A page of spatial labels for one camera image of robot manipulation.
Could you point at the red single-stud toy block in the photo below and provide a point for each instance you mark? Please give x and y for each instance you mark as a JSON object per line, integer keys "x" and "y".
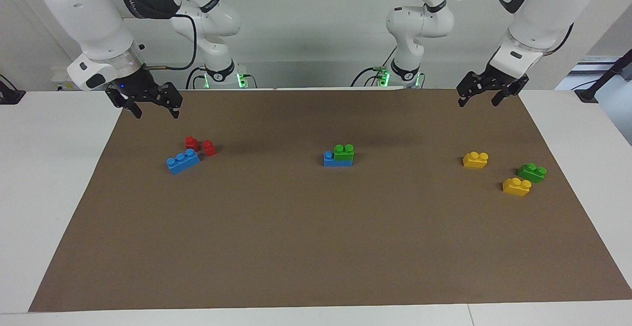
{"x": 210, "y": 149}
{"x": 191, "y": 143}

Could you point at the yellow two-stud toy block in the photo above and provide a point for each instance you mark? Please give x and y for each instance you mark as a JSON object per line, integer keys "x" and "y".
{"x": 475, "y": 161}
{"x": 516, "y": 188}

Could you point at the brown table mat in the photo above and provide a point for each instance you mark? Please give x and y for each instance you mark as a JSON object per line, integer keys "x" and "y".
{"x": 316, "y": 242}

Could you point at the white power strip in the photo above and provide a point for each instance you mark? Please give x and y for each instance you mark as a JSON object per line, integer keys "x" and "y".
{"x": 63, "y": 80}

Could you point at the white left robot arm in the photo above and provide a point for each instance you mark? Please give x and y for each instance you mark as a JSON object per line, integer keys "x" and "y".
{"x": 543, "y": 15}

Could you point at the black clamp mount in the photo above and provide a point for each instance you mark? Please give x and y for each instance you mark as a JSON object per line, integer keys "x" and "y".
{"x": 11, "y": 94}

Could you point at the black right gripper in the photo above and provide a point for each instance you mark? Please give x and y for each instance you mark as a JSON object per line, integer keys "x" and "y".
{"x": 140, "y": 89}

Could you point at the black camera stand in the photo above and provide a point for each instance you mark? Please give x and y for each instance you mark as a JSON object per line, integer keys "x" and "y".
{"x": 607, "y": 71}

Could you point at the green two-stud toy block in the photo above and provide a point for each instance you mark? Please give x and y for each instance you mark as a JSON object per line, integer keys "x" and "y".
{"x": 531, "y": 174}
{"x": 343, "y": 152}

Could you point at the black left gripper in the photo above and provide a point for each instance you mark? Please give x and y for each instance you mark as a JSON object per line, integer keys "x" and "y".
{"x": 489, "y": 81}

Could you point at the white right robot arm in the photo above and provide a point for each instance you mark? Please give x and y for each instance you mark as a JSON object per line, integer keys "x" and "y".
{"x": 98, "y": 20}

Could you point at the blue three-stud toy block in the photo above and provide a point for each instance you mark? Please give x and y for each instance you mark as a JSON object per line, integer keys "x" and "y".
{"x": 335, "y": 162}
{"x": 182, "y": 163}

